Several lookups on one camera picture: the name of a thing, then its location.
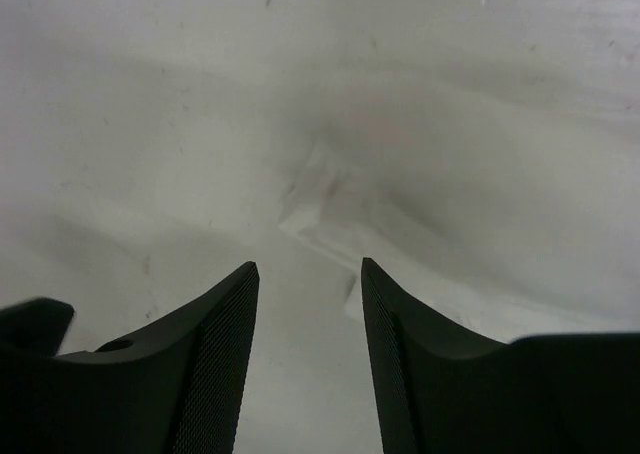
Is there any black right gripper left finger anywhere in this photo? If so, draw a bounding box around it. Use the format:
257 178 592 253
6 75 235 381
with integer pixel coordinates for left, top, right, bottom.
1 262 259 453

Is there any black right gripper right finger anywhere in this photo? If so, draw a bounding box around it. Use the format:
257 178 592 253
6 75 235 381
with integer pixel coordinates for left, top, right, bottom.
361 258 639 453

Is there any white tank top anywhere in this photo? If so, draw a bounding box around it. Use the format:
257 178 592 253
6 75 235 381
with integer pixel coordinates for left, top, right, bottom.
0 48 640 454

